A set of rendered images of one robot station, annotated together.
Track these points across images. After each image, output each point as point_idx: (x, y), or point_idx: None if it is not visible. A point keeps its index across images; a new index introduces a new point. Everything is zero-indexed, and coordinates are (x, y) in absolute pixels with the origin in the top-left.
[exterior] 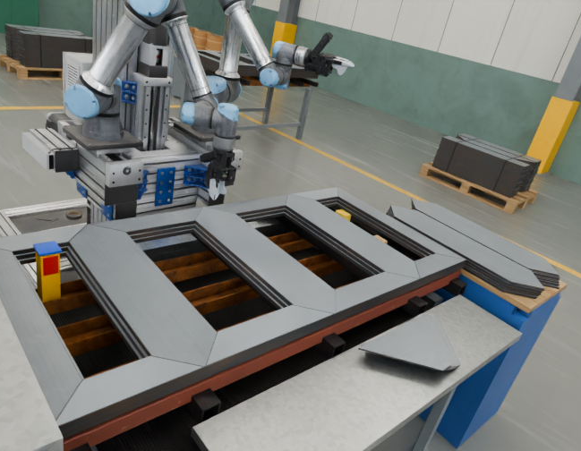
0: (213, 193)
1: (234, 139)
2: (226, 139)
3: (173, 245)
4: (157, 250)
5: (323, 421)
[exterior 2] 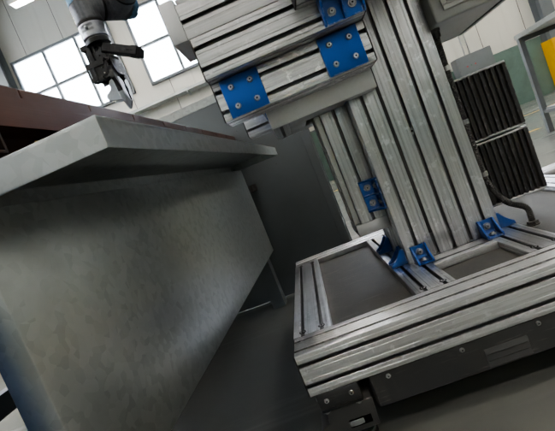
0: (123, 100)
1: (78, 29)
2: (97, 26)
3: (203, 170)
4: (210, 171)
5: None
